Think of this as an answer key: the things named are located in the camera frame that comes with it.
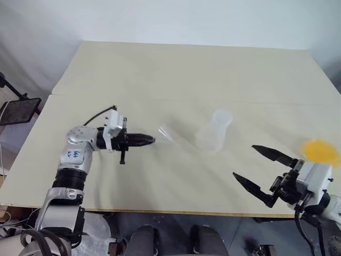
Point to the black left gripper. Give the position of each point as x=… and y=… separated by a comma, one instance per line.
x=121, y=141

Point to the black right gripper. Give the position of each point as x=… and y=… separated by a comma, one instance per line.
x=289, y=188

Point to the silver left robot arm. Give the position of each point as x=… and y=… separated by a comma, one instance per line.
x=77, y=154

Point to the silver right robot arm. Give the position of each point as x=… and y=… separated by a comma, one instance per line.
x=330, y=206

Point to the cup of orange liquid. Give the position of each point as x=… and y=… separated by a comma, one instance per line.
x=319, y=152

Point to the clear plastic bottle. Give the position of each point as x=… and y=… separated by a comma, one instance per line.
x=213, y=133

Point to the dark rounded shape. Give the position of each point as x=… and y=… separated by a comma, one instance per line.
x=209, y=241
x=139, y=241

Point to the clear plastic bag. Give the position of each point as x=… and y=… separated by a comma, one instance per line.
x=97, y=234

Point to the black flat stand plate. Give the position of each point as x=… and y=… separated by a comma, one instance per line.
x=18, y=110

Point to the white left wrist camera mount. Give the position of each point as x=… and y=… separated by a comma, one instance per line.
x=115, y=125

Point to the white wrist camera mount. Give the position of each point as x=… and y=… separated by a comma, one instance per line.
x=115, y=125
x=315, y=177

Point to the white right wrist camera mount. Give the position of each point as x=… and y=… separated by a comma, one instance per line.
x=315, y=177

